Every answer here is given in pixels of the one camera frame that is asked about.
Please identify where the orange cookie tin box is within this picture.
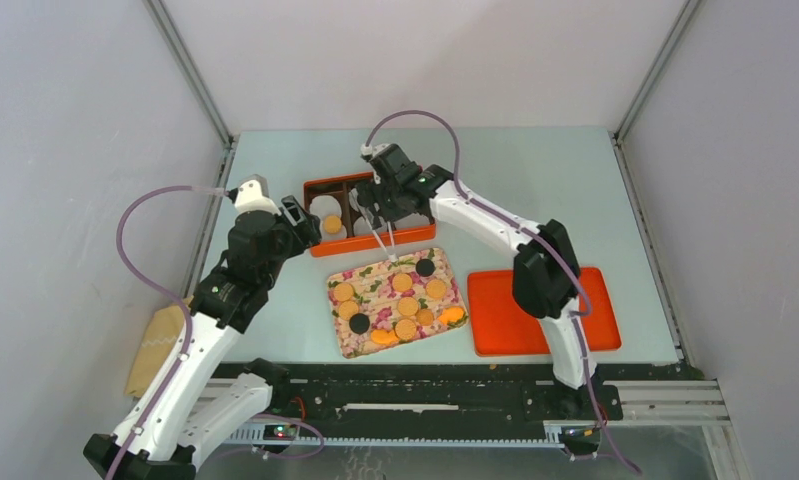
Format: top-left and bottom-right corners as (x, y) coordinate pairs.
(303, 172), (436, 257)

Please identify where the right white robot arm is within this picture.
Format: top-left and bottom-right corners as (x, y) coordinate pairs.
(356, 144), (597, 418)

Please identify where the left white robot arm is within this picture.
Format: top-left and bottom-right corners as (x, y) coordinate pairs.
(83, 196), (321, 479)

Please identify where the white paper cupcake liner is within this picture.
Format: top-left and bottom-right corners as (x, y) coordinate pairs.
(353, 217), (373, 237)
(395, 213), (432, 229)
(320, 217), (348, 242)
(309, 195), (343, 219)

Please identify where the black round cookie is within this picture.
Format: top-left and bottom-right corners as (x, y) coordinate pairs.
(348, 313), (371, 335)
(415, 258), (436, 277)

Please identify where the floral cookie tray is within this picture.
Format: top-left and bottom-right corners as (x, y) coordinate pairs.
(326, 247), (470, 359)

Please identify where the small tan cookie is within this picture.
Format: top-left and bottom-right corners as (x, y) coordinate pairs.
(416, 309), (435, 327)

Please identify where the orange pumpkin cookie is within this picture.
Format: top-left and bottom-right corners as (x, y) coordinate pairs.
(370, 329), (400, 347)
(437, 306), (466, 328)

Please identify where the yellow cloth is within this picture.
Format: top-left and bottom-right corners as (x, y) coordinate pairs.
(124, 304), (185, 399)

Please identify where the orange tin lid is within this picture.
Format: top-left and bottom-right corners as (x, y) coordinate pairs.
(467, 267), (622, 356)

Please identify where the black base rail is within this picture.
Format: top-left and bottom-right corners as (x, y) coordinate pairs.
(193, 361), (702, 439)

